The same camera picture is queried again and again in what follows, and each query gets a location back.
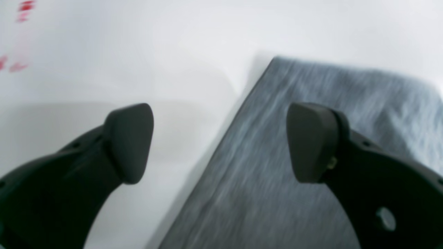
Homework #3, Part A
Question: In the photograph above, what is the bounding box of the grey T-shirt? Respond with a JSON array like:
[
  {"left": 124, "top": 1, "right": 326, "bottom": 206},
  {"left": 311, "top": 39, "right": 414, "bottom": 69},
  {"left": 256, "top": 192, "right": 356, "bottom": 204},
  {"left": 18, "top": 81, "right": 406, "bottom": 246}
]
[{"left": 159, "top": 58, "right": 442, "bottom": 249}]

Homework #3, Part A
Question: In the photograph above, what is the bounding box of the red tape rectangle marking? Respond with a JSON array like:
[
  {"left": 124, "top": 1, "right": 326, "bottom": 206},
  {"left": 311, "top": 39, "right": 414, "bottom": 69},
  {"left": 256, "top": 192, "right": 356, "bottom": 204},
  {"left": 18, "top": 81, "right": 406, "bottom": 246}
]
[{"left": 0, "top": 0, "right": 37, "bottom": 73}]

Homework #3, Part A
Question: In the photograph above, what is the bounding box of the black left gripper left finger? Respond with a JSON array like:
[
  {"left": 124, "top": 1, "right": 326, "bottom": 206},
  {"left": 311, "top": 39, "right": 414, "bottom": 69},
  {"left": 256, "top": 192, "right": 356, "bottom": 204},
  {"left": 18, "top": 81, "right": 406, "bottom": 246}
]
[{"left": 1, "top": 103, "right": 154, "bottom": 249}]

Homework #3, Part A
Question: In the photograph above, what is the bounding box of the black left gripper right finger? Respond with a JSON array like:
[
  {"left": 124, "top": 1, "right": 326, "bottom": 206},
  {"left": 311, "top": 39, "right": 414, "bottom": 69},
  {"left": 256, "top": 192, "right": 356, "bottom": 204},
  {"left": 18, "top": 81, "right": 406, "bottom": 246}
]
[{"left": 286, "top": 103, "right": 443, "bottom": 249}]

